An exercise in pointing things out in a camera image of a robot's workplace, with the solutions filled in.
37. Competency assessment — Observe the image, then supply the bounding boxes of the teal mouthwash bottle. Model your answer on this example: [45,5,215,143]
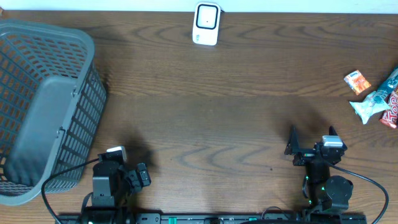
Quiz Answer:
[373,67,397,103]

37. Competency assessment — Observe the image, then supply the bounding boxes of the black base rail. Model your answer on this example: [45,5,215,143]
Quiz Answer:
[58,212,368,224]

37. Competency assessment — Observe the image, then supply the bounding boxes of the small orange tissue pack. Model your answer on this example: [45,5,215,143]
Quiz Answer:
[344,70,371,95]

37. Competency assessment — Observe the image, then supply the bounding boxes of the grey plastic shopping basket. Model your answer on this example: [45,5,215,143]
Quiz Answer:
[1,19,107,206]

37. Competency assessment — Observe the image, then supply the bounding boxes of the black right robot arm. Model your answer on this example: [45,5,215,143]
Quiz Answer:
[284,126,353,222]

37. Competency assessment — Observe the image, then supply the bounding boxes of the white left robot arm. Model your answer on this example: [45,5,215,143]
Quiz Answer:
[77,161,151,224]

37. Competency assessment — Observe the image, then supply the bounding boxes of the white barcode scanner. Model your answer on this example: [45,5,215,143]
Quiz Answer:
[192,2,221,46]

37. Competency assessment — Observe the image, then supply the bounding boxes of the red Top chocolate bar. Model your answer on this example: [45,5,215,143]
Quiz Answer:
[379,90,397,129]

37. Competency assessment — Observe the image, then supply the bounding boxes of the mint green snack pouch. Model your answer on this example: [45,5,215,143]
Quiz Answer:
[350,91,391,124]

